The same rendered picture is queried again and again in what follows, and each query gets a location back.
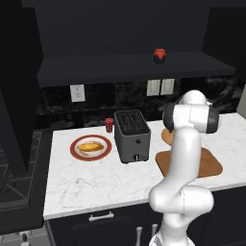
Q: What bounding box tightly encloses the golden croissant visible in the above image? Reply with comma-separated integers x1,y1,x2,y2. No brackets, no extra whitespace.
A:
76,142,105,154

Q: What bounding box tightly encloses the red lidded jam jar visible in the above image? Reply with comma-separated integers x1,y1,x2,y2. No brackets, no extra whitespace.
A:
153,48,167,64

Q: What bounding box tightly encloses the dark open cabinet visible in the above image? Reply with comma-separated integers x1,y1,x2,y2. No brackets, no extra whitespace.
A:
21,0,237,88

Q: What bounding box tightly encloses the brown wooden cutting board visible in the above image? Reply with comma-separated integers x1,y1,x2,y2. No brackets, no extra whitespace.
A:
155,146,224,179

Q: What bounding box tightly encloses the dark cabinet door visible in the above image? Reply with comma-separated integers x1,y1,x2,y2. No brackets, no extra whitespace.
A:
186,186,246,246
47,220,148,246

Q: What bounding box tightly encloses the red cup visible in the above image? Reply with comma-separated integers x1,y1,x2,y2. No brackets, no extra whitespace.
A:
104,117,115,134

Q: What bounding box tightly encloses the grey toaster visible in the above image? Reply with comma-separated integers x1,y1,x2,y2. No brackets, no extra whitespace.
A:
113,110,152,164

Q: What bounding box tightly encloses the red rimmed white plate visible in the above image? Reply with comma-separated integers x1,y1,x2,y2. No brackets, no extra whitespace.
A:
69,135,113,162

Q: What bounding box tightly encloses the dark drawer front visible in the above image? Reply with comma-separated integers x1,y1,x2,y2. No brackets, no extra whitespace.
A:
47,205,162,232

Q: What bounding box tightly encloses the black stove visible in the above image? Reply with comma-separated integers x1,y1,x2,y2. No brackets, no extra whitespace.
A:
0,128,53,236

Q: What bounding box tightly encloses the white wall outlet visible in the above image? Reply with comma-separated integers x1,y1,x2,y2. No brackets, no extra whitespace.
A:
69,84,86,104

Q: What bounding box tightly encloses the silver drawer handle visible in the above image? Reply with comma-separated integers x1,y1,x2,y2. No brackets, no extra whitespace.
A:
87,211,115,223

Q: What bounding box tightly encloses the silver cabinet door handle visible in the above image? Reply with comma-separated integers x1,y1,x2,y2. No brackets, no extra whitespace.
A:
135,226,143,246
150,223,159,243

